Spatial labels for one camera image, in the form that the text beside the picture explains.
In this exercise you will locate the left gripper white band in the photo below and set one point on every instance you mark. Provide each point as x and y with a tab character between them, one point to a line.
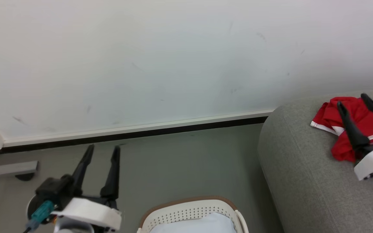
89	212

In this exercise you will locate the red basketball jersey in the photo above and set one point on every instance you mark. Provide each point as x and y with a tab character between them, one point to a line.
361	119

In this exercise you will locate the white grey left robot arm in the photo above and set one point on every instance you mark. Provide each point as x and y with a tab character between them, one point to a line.
73	226

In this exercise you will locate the white laundry basket brown rim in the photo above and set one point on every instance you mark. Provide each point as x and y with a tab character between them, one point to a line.
186	208

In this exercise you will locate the grey fabric sofa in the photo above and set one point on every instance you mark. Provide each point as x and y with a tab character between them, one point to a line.
309	181

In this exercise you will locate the grey flat floor box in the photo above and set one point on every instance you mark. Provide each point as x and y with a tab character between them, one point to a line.
13	168

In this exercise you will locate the white cloth garment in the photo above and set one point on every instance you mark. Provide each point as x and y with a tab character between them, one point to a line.
196	225

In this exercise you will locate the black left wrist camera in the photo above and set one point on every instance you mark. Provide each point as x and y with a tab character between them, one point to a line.
53	191

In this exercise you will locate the white and black wall baseboard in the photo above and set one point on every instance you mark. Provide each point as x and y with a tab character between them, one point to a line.
141	129

